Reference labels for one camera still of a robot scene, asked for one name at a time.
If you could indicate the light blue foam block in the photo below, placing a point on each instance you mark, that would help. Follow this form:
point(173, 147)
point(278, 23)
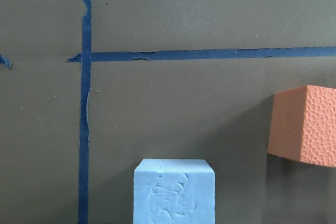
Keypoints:
point(174, 191)

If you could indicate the orange textured foam block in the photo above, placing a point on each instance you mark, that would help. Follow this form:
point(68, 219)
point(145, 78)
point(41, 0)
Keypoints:
point(302, 125)

